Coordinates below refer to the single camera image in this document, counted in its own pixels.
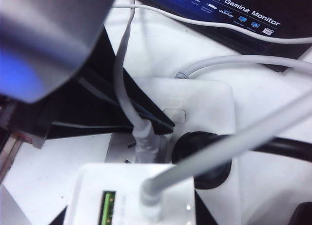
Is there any black monitor stand with sticker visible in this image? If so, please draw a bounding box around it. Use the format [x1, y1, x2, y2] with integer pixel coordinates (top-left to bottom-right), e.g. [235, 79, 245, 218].
[121, 0, 312, 73]

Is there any black computer mouse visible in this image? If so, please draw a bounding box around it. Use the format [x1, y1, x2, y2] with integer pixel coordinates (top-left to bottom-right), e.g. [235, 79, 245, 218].
[293, 202, 312, 225]

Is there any white wall charger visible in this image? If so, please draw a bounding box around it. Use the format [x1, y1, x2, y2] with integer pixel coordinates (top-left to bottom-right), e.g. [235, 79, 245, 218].
[64, 163, 197, 225]

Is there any white power strip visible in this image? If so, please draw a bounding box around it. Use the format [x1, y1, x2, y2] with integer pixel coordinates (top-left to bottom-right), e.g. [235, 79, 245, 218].
[104, 76, 242, 194]

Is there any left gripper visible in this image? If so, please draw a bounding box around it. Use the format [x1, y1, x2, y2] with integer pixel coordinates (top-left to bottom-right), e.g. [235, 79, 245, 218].
[0, 94, 51, 184]

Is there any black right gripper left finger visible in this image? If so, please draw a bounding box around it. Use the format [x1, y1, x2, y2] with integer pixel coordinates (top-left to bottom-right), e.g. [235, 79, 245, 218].
[47, 205, 70, 225]

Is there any white plug with cable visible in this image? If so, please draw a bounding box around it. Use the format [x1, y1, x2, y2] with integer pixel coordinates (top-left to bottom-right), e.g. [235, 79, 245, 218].
[113, 0, 169, 164]

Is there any thick white power strip cord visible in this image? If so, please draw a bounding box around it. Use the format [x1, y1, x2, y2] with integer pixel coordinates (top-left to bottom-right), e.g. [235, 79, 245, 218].
[175, 55, 312, 80]

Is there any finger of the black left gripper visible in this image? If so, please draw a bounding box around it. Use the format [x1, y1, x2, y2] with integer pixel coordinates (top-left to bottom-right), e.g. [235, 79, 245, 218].
[79, 24, 176, 127]
[46, 73, 175, 140]

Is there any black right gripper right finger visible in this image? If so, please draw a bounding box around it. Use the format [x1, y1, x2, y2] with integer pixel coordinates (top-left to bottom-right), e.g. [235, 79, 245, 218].
[194, 189, 220, 225]

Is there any white charger USB cable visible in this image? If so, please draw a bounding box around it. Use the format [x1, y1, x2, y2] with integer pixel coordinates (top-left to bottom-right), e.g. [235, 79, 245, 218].
[109, 4, 312, 212]

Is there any black plug with cable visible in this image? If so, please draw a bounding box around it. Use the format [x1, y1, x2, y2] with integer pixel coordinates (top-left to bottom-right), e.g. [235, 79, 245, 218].
[172, 131, 312, 190]

